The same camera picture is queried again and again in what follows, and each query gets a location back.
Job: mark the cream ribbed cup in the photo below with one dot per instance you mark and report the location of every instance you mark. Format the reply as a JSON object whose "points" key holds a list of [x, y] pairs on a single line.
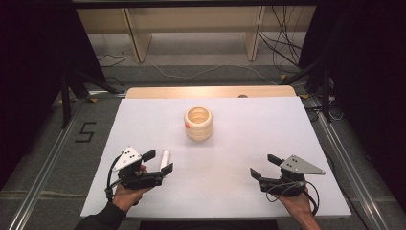
{"points": [[198, 129]]}

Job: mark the white table board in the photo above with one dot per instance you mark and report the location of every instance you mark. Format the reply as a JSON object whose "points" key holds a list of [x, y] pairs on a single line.
{"points": [[223, 179]]}

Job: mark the light wooden desk frame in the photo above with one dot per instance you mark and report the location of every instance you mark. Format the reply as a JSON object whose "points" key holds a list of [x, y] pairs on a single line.
{"points": [[191, 19]]}

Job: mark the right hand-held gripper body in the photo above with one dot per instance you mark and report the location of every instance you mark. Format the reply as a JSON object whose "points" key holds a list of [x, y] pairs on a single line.
{"points": [[297, 166]]}

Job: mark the dark curtain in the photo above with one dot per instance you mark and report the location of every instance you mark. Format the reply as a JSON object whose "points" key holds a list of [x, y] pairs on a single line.
{"points": [[35, 64], [370, 80]]}

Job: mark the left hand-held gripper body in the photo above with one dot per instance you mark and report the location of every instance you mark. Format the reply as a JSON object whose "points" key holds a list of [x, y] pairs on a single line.
{"points": [[127, 159]]}

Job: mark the white cylindrical tube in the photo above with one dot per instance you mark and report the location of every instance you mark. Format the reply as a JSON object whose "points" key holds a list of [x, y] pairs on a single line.
{"points": [[165, 159]]}

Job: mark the black metal stand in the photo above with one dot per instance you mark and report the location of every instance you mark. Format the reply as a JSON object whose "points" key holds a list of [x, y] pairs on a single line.
{"points": [[75, 86], [322, 83]]}

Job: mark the person's right hand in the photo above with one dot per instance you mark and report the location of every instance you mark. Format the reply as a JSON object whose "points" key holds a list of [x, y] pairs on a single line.
{"points": [[298, 206]]}

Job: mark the aluminium floor rail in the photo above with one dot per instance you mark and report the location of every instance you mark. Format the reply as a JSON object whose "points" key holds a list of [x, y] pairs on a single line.
{"points": [[351, 166], [41, 172]]}

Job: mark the person's left hand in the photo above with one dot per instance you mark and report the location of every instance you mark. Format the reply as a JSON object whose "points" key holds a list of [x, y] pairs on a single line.
{"points": [[126, 197]]}

